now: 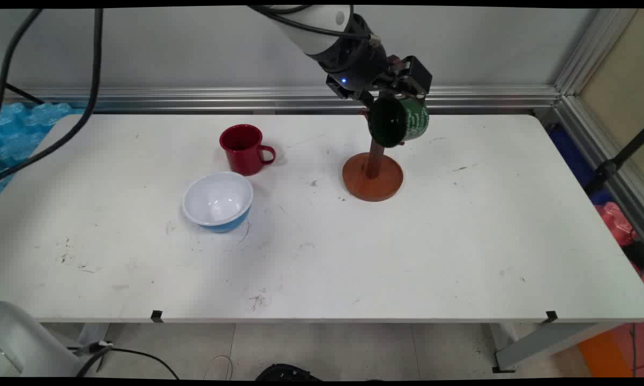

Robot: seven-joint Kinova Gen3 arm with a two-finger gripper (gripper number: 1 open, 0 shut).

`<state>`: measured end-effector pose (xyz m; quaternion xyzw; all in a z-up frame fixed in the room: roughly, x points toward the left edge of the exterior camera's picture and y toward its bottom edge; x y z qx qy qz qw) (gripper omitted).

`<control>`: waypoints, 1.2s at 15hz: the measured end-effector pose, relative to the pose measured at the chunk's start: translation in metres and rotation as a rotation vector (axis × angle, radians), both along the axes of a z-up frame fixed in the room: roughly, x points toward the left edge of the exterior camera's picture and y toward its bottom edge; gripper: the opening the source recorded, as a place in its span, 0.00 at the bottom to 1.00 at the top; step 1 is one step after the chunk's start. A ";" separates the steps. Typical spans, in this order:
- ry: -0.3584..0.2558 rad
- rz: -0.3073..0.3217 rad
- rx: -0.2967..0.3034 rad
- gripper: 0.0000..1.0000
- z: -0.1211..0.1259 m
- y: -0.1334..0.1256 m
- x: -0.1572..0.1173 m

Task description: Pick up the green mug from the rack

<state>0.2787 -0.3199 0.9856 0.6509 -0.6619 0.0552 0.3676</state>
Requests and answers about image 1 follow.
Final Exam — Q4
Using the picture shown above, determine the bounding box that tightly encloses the white floor cable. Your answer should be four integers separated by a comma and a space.
203, 355, 235, 380

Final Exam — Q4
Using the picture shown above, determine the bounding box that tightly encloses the horizontal aluminium frame rail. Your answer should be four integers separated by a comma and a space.
3, 86, 561, 114

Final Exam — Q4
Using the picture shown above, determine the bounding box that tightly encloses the red enamel mug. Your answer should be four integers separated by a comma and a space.
219, 124, 276, 176

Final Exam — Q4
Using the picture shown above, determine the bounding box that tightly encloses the blue box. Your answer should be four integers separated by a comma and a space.
546, 126, 613, 205

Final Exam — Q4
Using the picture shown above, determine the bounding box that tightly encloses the brown wooden mug tree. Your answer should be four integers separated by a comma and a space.
342, 107, 405, 203

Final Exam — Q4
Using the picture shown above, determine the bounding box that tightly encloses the grey table leg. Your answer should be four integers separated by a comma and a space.
488, 322, 620, 374

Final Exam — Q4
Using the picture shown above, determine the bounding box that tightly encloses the blue bowl with white inside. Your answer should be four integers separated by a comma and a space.
182, 172, 254, 234

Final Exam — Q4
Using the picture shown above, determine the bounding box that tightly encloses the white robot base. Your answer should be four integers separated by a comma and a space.
0, 300, 89, 378

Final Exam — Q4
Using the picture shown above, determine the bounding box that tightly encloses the beige wall panel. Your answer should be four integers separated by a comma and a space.
578, 10, 644, 185

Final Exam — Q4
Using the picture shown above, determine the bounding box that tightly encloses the aluminium corner frame profile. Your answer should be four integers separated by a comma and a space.
553, 8, 644, 242

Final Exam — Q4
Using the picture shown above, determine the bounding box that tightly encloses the blue bubble wrap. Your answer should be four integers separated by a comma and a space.
0, 102, 72, 198

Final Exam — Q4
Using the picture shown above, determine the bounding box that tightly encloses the thin black hanging cable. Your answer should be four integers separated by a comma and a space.
0, 8, 44, 121

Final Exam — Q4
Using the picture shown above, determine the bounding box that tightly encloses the orange floor item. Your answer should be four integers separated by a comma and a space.
577, 328, 636, 378

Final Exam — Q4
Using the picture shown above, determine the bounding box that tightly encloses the green mug with white print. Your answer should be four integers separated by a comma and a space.
368, 94, 430, 149

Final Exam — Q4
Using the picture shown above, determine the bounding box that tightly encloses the black object on floor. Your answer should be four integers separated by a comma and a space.
254, 363, 324, 381

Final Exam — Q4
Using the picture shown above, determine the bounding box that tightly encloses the thick black hanging cable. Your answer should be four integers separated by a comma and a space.
0, 8, 104, 182

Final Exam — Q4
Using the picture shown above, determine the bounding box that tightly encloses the black floor cable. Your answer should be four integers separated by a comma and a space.
74, 341, 181, 380

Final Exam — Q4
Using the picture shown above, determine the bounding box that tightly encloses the red plastic bag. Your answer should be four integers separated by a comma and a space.
594, 201, 638, 247

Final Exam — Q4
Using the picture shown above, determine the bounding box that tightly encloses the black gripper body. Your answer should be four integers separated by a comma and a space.
376, 54, 415, 100

